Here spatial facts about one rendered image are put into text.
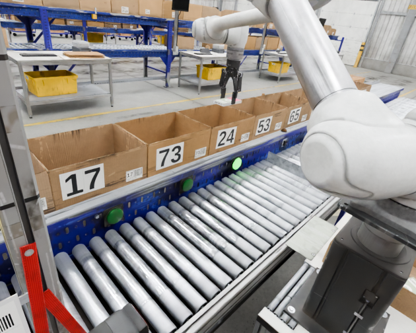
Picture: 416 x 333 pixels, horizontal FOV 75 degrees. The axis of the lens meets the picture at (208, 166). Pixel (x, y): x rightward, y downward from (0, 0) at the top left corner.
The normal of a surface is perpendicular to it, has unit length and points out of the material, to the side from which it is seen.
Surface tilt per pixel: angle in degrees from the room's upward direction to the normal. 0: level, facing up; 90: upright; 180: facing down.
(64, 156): 89
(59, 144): 90
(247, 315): 0
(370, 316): 90
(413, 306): 90
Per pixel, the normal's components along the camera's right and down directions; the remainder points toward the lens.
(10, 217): 0.70, 0.41
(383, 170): 0.16, 0.26
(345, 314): -0.69, 0.29
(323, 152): -0.92, 0.18
